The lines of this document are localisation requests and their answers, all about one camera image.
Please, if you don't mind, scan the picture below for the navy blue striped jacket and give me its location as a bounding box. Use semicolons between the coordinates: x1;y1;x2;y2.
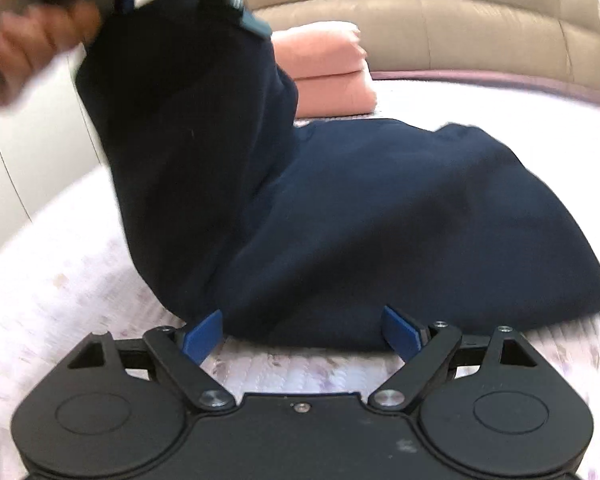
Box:
76;0;600;351

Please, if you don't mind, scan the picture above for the person's left hand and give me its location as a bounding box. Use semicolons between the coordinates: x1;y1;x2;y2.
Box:
0;0;102;106

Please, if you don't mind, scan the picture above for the floral quilted bed cover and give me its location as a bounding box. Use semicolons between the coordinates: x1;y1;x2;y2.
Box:
0;80;600;479

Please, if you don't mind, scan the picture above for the folded pink blanket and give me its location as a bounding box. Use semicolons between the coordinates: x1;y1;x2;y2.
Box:
272;21;377;119

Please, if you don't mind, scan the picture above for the beige leather headboard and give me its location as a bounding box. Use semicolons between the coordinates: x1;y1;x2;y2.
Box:
244;0;600;90

